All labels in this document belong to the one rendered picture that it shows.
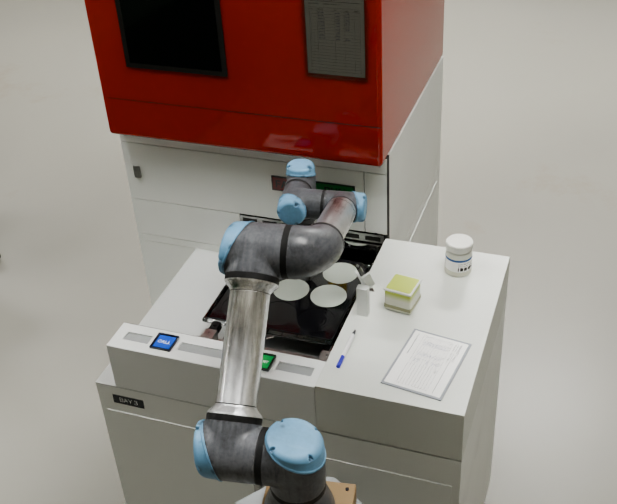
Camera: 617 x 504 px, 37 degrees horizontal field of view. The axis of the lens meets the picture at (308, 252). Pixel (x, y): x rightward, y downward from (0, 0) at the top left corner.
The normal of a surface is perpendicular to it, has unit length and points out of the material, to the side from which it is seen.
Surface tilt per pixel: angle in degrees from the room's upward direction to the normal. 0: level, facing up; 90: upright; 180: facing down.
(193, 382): 90
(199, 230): 90
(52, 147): 0
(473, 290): 0
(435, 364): 0
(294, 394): 90
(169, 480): 90
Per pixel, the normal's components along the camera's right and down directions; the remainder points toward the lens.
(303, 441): 0.09, -0.79
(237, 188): -0.32, 0.56
